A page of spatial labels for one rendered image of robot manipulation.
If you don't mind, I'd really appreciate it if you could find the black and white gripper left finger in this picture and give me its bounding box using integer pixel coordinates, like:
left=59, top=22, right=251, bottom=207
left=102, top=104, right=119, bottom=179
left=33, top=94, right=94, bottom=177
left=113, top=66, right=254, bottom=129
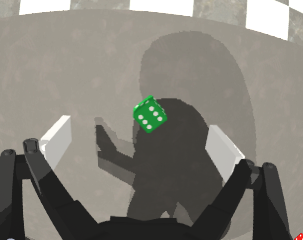
left=0, top=116, right=116, bottom=240

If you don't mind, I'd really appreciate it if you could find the green die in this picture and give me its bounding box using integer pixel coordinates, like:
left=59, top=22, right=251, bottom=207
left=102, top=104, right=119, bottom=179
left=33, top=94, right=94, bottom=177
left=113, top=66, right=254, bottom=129
left=133, top=95, right=167, bottom=133

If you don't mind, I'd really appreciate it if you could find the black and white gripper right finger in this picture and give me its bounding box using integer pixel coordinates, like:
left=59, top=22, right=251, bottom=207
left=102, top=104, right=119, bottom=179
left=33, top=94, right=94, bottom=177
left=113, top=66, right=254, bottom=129
left=178, top=125, right=293, bottom=240

